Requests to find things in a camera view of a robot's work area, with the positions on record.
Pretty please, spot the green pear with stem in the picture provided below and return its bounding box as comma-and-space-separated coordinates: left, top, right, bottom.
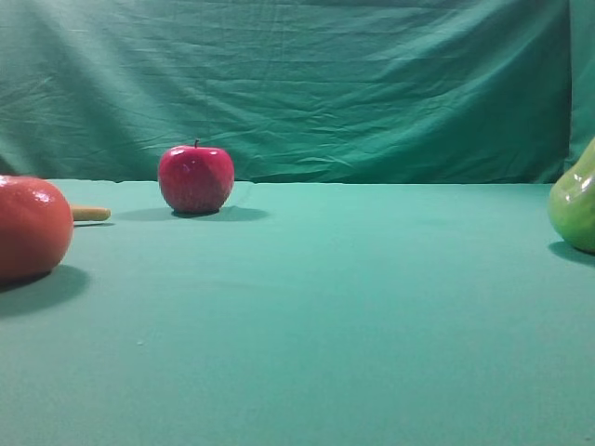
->
547, 139, 594, 254

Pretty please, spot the green table cloth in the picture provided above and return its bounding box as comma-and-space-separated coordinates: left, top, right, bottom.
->
1, 180, 594, 445

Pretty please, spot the red apple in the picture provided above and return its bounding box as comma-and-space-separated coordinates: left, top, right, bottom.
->
157, 140, 234, 215

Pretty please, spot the green backdrop cloth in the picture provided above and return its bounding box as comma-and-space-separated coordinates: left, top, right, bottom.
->
1, 1, 594, 183

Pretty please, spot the yellow banana tip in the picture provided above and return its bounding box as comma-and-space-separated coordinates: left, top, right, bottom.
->
71, 205, 111, 221

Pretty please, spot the orange tangerine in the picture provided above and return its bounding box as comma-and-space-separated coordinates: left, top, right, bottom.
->
1, 175, 73, 283

